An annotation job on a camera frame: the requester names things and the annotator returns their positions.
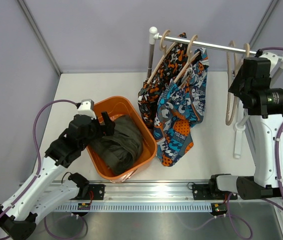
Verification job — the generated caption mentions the white slotted cable duct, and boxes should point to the white slotted cable duct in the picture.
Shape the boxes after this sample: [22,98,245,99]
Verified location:
[54,202,212,213]

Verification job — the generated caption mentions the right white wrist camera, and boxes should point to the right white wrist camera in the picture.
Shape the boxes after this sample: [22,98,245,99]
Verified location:
[255,49,283,66]

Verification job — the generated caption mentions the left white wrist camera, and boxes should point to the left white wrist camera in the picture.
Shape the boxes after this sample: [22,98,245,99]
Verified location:
[76,99,97,120]

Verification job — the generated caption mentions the orange plastic basket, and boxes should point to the orange plastic basket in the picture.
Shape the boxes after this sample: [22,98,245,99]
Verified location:
[87,96,157,183]

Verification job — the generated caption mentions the olive green shorts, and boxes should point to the olive green shorts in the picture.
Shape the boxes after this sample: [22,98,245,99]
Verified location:
[89,115,144,176]

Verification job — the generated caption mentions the blue orange patterned shorts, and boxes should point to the blue orange patterned shorts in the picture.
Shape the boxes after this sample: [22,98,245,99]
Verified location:
[153,47,210,167]

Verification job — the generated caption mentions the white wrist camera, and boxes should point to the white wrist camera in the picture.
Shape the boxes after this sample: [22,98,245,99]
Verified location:
[76,99,97,120]
[255,49,283,66]

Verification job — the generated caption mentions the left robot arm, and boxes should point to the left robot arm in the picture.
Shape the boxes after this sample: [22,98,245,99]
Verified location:
[0,111,115,240]

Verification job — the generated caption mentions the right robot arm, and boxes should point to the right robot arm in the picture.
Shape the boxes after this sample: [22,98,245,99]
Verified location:
[208,52,283,200]

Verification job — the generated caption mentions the orange black camo shorts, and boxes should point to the orange black camo shorts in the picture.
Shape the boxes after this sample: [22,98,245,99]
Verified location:
[137,43,188,129]

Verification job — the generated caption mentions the wooden hanger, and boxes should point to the wooden hanger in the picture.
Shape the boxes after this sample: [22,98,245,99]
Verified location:
[225,52,243,126]
[145,29,179,84]
[170,34,204,86]

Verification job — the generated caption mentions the aluminium mounting rail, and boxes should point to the aluminium mounting rail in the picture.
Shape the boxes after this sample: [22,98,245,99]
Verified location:
[13,180,283,203]

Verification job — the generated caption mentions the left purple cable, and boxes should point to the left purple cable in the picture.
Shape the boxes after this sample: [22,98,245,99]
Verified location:
[0,99,82,240]

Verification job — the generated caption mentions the silver clothes rack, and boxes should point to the silver clothes rack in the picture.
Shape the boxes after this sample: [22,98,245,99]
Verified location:
[146,26,283,159]

